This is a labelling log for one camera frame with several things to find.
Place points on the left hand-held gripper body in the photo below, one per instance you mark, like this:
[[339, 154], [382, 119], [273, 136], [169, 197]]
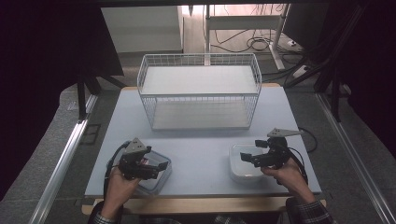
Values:
[[134, 161]]

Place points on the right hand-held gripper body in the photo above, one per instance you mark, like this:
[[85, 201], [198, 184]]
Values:
[[275, 155]]

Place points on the clear lidded food container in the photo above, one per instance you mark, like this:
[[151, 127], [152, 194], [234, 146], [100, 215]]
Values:
[[162, 182]]

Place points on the white square bowl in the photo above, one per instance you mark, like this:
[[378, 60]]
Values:
[[246, 174]]

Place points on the person's right hand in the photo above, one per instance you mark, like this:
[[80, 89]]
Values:
[[291, 179]]

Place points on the person's left hand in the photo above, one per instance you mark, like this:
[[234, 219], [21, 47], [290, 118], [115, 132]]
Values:
[[116, 193]]

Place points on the pale blue table mat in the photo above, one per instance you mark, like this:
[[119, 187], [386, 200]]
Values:
[[199, 161]]

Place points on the black metal stand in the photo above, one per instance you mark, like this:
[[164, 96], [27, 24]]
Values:
[[335, 93], [81, 99]]

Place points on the white power strip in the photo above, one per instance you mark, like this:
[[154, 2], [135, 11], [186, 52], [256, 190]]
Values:
[[300, 71]]

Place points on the dark curtain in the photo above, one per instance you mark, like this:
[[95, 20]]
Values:
[[376, 77], [37, 77]]

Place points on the white cabinet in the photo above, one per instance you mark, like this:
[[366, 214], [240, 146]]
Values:
[[140, 28]]

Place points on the aluminium rail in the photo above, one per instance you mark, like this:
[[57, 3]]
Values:
[[358, 158], [62, 165]]

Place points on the white desk frame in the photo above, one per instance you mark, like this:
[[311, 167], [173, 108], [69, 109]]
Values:
[[243, 21]]

